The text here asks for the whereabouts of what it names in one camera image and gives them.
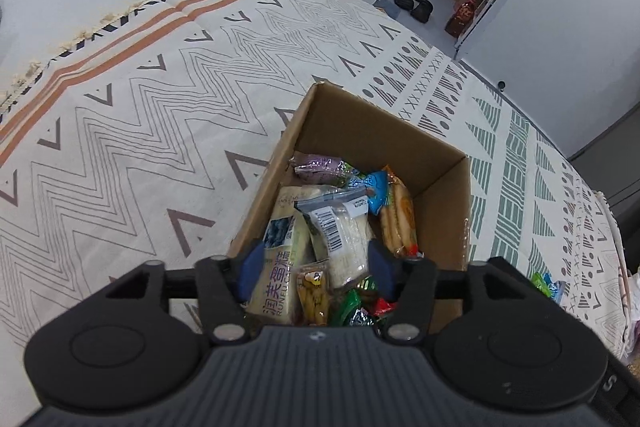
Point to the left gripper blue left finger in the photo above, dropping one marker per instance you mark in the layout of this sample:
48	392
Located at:
225	285

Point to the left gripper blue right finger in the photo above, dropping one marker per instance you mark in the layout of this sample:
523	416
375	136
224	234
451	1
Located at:
410	284

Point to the red sausage snack packet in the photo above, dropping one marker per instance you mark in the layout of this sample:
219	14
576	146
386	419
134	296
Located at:
381	308

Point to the orange biscuit packet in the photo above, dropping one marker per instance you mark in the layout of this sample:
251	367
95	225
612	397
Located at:
397	219

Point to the green candy packet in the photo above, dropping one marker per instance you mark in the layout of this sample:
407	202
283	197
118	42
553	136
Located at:
354	306

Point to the large white cracker packet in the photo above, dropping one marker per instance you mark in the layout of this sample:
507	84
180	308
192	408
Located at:
288	246

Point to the small yellow nut packet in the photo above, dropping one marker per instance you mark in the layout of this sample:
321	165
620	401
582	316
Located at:
313	290

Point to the clear white snack packet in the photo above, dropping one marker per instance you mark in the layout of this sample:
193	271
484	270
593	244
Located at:
340	220

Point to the purple candy packet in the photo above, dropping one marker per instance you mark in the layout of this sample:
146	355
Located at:
322	169

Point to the blue candy packet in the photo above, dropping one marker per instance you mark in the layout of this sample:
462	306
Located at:
376	185

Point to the open cardboard box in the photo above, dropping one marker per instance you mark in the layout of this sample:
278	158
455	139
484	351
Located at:
332	122

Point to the patterned bed blanket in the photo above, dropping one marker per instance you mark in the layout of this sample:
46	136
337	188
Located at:
146	138

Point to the red oil bottle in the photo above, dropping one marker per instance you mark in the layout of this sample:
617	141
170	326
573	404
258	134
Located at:
461	19

